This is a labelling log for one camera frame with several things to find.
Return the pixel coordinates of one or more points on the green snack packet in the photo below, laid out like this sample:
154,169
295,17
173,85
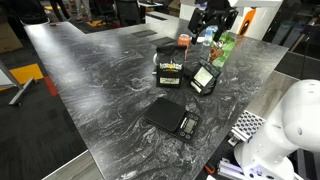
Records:
220,50

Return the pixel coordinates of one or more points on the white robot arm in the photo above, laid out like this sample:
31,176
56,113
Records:
269,9

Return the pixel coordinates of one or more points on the white orange board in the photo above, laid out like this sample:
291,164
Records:
251,25

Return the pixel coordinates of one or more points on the orange handled tool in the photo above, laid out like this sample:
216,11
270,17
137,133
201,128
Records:
209,169

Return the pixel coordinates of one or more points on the black digital kitchen scale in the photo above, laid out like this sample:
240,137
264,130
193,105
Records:
173,119

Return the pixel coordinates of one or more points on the perforated metal plate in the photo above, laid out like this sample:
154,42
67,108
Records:
247,125

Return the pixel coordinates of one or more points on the black coffee packet white label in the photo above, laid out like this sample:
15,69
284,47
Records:
204,77

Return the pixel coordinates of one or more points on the black coffee packet yellow label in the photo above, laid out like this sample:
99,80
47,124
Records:
170,65

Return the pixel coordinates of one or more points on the orange drink can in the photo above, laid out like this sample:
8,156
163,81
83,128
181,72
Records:
184,41

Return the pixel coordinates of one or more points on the grey metal stand leg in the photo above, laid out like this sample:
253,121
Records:
7,80

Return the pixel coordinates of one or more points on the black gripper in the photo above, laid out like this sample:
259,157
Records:
218,13

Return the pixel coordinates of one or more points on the clear plastic water bottle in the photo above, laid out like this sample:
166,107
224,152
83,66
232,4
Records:
208,35

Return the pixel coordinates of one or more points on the aluminium extrusion rail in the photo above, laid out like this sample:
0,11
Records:
230,171

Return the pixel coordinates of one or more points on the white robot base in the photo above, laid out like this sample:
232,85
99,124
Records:
293,124

